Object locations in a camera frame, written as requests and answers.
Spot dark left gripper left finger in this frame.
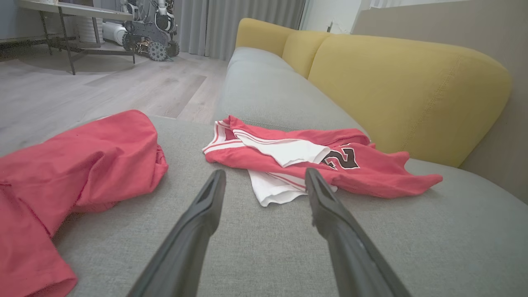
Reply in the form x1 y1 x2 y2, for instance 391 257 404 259
127 169 226 297

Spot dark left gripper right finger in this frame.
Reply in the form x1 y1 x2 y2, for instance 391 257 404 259
304 167 413 297

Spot red shorts with white stripe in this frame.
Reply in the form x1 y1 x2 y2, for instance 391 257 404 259
202 115 443 207

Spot red basketball shorts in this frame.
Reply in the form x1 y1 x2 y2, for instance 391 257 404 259
0 109 169 297

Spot grey fabric sofa seat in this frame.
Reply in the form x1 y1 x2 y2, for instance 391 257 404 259
49 47 528 297

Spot large yellow sofa back cushion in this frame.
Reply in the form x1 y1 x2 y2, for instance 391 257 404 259
309 34 512 168

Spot grey pleated curtain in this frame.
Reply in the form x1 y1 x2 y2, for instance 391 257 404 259
173 0 306 61

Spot white ribbed basket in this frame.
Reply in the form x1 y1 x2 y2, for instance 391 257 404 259
75 16 104 44

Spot black legged grey table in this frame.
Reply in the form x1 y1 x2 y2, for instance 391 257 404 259
16 0 137 75

